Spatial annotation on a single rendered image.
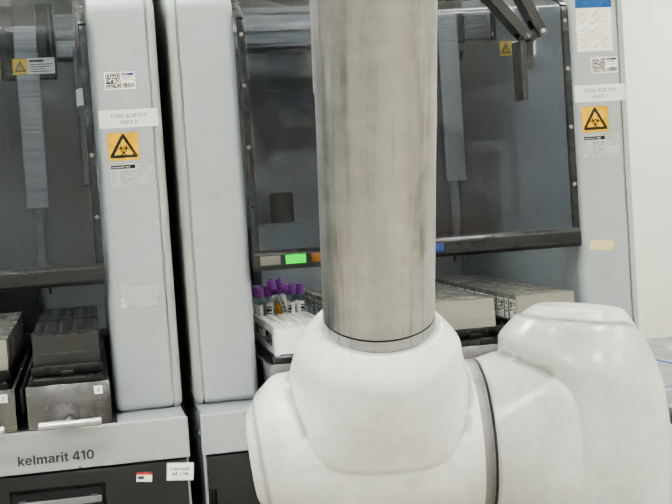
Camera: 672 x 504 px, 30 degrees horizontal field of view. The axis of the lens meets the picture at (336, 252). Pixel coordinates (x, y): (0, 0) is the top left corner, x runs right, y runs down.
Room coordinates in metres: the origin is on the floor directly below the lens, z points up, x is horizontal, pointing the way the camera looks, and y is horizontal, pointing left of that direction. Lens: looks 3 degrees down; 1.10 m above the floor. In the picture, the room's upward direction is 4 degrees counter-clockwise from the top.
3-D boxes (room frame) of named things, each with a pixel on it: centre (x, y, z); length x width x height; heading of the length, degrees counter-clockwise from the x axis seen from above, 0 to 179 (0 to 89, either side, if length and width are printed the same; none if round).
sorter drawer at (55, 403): (2.36, 0.51, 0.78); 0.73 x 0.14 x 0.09; 11
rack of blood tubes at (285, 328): (2.30, 0.09, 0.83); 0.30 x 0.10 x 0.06; 11
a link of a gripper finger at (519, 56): (1.50, -0.23, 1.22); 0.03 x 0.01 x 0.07; 11
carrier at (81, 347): (2.13, 0.47, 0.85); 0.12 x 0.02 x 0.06; 101
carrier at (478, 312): (2.26, -0.22, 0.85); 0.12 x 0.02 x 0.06; 100
